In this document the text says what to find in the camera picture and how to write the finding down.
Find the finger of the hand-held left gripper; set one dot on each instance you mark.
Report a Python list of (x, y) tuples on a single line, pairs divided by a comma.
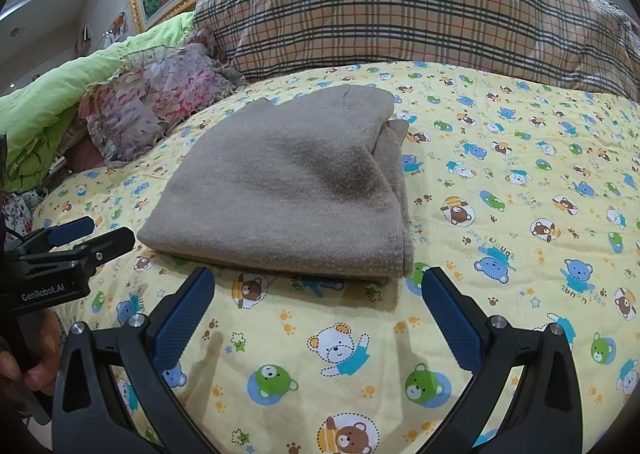
[(110, 243), (72, 230)]

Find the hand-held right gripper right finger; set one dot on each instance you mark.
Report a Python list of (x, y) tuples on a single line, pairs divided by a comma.
[(452, 319)]

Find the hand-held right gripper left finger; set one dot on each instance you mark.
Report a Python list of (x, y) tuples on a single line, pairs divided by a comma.
[(182, 321)]

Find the beige knit sweater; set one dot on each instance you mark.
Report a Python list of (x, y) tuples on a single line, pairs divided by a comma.
[(285, 189)]

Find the person's left hand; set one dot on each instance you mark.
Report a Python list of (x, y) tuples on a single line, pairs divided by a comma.
[(45, 354)]

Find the white floral cloth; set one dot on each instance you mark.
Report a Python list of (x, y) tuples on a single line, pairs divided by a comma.
[(17, 209)]

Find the yellow bear print bedsheet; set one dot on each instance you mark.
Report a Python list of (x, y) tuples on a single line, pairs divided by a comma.
[(500, 244)]

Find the light green quilt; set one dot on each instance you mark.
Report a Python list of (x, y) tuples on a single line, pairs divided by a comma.
[(50, 103)]

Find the ruffled floral pillow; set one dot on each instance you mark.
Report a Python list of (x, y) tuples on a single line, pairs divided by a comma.
[(145, 98)]

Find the plaid pillow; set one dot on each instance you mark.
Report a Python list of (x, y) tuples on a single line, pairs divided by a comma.
[(400, 8)]

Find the small wall picture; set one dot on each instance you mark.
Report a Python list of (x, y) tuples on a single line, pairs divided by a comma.
[(118, 22)]

